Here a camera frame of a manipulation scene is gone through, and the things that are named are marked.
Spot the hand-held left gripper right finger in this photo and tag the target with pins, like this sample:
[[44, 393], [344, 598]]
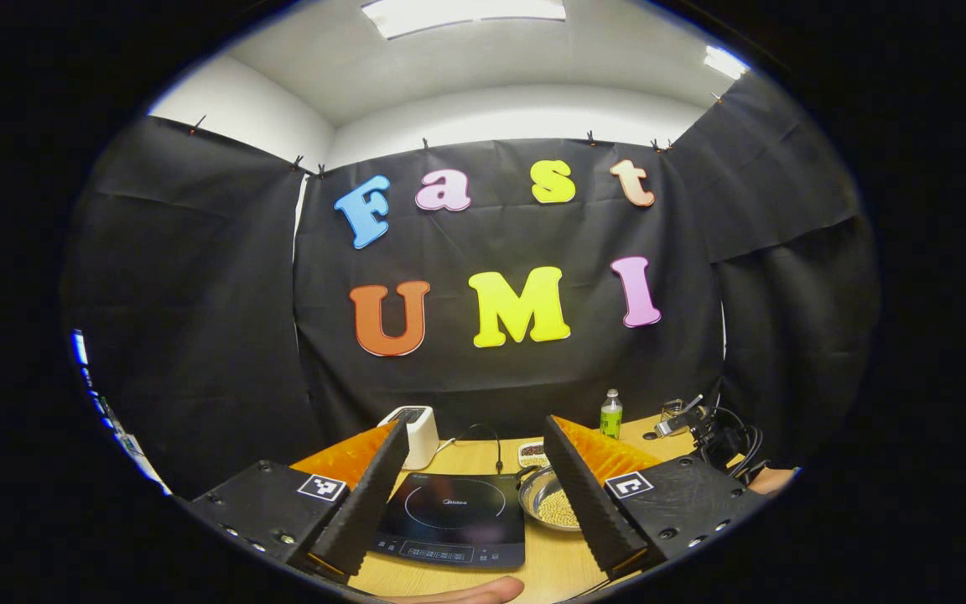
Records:
[[588, 503]]

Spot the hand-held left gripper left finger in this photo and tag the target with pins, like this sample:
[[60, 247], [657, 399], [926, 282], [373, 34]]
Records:
[[366, 503]]

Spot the stainless steel pot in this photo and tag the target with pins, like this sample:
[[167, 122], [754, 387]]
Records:
[[532, 503]]

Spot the black induction cooktop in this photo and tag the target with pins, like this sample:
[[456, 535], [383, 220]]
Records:
[[449, 513]]

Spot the pile of soybeans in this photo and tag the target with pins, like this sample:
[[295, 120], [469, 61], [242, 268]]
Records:
[[558, 510]]

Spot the white divided dish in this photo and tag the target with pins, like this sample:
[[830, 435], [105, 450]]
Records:
[[532, 461]]

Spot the heap of red beans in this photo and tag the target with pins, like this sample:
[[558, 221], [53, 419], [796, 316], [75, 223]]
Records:
[[533, 451]]

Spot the green label bottle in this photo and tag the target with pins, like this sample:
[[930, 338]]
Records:
[[610, 419]]

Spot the white toaster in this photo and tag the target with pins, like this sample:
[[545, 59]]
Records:
[[421, 436]]

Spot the black backdrop cloth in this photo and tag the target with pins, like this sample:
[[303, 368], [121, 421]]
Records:
[[198, 335]]

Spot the small ceiling light panel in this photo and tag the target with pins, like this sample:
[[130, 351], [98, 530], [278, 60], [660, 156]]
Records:
[[724, 62]]

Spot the large ceiling light panel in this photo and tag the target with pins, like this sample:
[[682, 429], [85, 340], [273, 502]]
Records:
[[466, 15]]

